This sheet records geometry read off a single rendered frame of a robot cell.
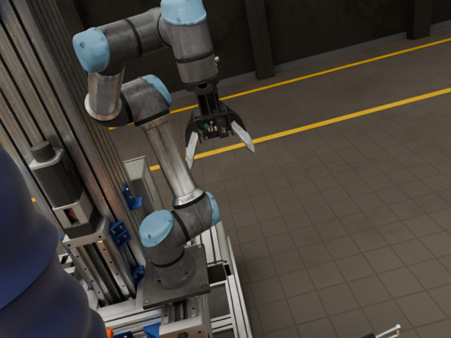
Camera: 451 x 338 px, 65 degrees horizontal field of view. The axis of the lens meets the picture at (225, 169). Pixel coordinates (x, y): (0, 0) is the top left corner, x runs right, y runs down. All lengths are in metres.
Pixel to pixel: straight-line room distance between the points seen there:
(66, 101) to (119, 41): 0.45
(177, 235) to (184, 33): 0.66
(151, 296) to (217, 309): 1.01
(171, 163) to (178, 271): 0.35
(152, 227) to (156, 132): 0.29
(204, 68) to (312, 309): 1.92
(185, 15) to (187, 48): 0.06
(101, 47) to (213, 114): 0.24
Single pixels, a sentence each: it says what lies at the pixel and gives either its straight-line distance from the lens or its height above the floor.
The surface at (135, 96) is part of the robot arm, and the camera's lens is 1.08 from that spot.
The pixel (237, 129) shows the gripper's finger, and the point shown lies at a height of 1.59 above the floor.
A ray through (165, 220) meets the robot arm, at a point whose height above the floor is 1.27.
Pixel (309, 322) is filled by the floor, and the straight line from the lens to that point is 2.33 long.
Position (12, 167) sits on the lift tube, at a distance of 0.57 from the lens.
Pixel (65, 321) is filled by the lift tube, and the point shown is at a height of 1.49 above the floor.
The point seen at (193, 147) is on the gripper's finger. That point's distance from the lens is 0.76.
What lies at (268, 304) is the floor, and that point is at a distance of 2.43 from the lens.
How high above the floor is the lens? 1.91
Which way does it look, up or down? 30 degrees down
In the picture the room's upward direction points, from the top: 14 degrees counter-clockwise
